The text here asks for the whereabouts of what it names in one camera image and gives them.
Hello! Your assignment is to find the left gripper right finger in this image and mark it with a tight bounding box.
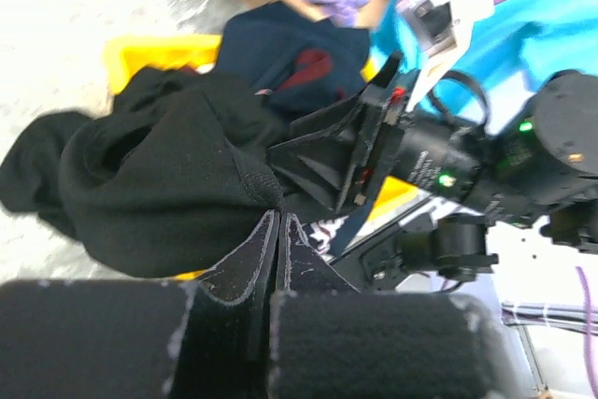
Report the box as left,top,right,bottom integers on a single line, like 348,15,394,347
275,214,359,296

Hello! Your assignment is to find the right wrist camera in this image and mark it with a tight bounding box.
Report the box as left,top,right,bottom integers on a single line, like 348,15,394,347
396,0,494,111

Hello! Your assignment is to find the navy printed shirt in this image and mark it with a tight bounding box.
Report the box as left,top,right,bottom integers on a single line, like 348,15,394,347
215,2,370,121

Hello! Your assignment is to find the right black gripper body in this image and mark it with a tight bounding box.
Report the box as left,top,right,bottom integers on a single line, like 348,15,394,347
338,70,489,249

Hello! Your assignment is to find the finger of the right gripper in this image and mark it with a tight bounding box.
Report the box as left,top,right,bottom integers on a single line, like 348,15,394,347
268,150,355,212
267,85,374,170

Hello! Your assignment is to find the yellow plastic bin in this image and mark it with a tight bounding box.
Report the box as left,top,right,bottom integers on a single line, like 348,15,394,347
103,34,423,262

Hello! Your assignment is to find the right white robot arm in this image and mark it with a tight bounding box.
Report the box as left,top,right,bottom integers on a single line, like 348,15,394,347
268,56,597,398

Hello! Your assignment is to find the turquoise t-shirt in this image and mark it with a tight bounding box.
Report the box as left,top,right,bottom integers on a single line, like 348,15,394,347
371,0,597,133

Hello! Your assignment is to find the black tank top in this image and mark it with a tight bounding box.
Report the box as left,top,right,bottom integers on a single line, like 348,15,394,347
1,68,286,278

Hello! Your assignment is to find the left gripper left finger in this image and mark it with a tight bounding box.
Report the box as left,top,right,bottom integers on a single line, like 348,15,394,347
162,211,279,398

